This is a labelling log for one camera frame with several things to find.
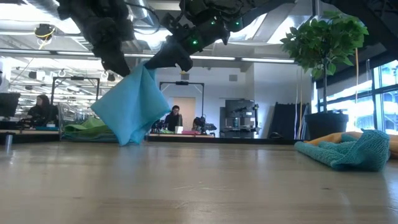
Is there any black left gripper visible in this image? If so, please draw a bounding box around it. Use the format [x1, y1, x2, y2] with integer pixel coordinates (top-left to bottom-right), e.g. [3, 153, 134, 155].
[88, 18, 136, 78]

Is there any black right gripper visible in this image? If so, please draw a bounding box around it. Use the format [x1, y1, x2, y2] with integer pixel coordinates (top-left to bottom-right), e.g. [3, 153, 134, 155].
[143, 13, 231, 73]

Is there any light blue microfiber towel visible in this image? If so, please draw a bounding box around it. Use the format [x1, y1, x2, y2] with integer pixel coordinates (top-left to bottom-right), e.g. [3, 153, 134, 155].
[90, 62, 172, 147]

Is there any green microfiber towel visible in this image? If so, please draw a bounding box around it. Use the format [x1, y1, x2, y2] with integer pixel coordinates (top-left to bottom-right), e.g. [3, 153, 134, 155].
[63, 116, 116, 135]

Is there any orange microfiber towel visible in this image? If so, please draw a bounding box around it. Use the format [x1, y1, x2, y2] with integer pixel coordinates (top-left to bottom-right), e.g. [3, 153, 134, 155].
[306, 131, 398, 159]

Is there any teal microfiber towel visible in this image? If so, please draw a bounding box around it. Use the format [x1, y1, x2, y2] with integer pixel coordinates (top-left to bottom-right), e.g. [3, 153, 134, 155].
[294, 129, 391, 172]

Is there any plain interior door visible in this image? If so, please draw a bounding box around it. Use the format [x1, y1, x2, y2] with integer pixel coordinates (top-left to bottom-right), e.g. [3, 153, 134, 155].
[172, 96, 196, 135]

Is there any person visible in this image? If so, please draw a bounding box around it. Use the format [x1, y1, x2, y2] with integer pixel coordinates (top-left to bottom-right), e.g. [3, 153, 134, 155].
[26, 94, 60, 127]
[164, 105, 184, 132]

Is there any wooden background table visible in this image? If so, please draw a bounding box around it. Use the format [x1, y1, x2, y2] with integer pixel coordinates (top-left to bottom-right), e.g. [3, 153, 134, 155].
[146, 133, 215, 139]

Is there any black ceiling device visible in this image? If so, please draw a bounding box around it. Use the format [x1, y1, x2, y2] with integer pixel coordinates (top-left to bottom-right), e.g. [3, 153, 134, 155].
[34, 23, 57, 41]

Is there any long ceiling light bar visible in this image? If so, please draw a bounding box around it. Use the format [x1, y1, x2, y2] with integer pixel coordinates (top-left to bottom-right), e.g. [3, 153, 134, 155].
[241, 57, 295, 64]

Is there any dark equipment cart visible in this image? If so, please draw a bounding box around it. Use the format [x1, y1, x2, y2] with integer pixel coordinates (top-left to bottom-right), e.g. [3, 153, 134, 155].
[220, 117, 259, 138]

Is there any black desk monitor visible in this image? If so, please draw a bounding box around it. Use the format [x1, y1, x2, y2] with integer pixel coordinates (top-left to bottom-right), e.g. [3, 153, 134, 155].
[0, 92, 21, 118]

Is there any black curtain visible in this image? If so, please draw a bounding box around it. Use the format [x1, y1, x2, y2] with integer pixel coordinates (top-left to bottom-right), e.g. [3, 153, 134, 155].
[269, 102, 312, 140]

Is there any green plant in black pot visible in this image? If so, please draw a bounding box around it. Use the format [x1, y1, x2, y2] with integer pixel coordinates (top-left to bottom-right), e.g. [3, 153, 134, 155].
[279, 11, 369, 140]

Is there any black gantry frame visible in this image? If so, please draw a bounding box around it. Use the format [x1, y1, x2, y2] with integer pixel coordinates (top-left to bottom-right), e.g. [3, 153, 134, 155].
[158, 81, 205, 133]
[49, 76, 101, 125]

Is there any black wall monitor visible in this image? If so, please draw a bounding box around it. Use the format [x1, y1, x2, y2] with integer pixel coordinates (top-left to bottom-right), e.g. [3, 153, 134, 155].
[225, 99, 256, 118]

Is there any silver ceiling duct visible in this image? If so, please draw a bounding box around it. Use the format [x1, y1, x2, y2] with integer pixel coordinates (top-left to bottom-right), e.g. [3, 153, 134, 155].
[29, 0, 94, 50]

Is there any black aluminium table frame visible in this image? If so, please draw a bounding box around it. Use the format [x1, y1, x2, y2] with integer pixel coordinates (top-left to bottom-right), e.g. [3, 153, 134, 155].
[0, 133, 312, 146]

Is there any silver metal post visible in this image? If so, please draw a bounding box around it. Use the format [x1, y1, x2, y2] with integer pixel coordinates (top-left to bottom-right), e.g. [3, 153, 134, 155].
[4, 132, 14, 155]

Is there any yellow hanging cord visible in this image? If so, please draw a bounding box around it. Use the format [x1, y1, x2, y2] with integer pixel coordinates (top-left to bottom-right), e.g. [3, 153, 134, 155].
[355, 46, 359, 96]

